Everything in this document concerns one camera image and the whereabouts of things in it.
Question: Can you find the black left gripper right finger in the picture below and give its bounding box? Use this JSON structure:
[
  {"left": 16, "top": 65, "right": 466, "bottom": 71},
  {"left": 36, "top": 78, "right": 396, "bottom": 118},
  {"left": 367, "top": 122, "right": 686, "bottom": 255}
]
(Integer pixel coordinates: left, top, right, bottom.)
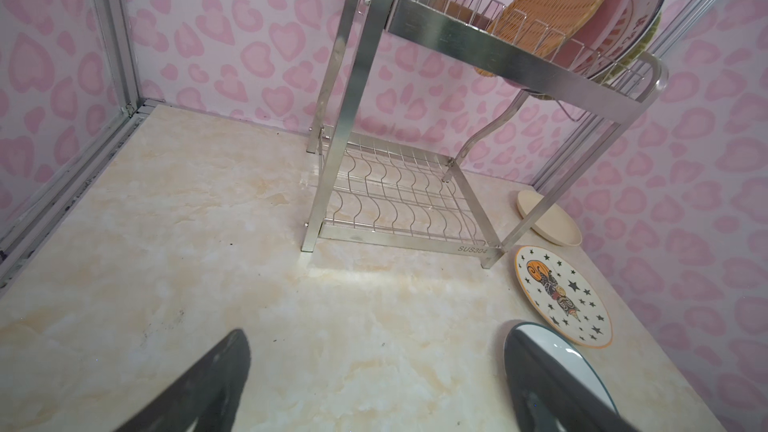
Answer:
[{"left": 504, "top": 324, "right": 636, "bottom": 431}]

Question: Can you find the white plate orange sunburst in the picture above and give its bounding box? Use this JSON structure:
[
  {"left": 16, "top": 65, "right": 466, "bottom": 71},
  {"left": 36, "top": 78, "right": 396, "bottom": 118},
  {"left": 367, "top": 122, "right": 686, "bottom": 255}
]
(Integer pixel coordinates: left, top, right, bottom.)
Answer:
[{"left": 587, "top": 0, "right": 665, "bottom": 82}]

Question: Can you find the orange rimmed star plate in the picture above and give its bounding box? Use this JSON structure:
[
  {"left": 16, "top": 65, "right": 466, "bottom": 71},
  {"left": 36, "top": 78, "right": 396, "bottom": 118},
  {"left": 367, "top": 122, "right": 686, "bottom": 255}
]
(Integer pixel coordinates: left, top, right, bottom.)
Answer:
[{"left": 513, "top": 245, "right": 613, "bottom": 349}]

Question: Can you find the stainless steel dish rack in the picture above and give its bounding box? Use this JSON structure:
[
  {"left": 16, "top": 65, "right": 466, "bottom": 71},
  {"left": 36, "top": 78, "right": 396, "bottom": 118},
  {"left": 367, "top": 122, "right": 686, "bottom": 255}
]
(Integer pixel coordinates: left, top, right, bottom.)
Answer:
[{"left": 301, "top": 0, "right": 668, "bottom": 268}]

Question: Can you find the green rimmed woven bamboo plate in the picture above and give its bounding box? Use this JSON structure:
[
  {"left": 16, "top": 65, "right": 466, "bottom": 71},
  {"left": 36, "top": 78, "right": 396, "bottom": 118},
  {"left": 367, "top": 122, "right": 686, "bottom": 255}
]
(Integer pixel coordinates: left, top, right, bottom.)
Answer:
[{"left": 598, "top": 14, "right": 661, "bottom": 85}]

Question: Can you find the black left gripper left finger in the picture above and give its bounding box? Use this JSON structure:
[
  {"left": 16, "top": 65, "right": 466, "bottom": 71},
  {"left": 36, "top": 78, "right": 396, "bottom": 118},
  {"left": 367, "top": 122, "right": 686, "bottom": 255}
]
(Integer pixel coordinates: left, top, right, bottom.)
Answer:
[{"left": 118, "top": 329, "right": 251, "bottom": 431}]

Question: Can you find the cream round plate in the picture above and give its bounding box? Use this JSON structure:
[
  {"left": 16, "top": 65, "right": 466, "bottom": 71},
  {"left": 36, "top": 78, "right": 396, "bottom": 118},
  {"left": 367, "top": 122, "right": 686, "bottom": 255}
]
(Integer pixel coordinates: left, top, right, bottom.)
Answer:
[{"left": 516, "top": 190, "right": 583, "bottom": 247}]

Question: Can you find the white plate dark rim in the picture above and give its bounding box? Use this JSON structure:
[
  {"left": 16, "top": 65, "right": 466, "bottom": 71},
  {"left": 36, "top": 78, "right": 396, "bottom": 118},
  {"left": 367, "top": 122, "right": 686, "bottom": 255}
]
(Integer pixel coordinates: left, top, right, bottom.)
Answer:
[{"left": 511, "top": 322, "right": 618, "bottom": 412}]

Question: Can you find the brown woven bamboo plate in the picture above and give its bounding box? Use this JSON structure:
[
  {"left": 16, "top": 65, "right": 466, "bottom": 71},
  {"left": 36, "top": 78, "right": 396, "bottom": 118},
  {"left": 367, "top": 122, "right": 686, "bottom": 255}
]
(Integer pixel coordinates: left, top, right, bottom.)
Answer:
[{"left": 486, "top": 0, "right": 604, "bottom": 68}]

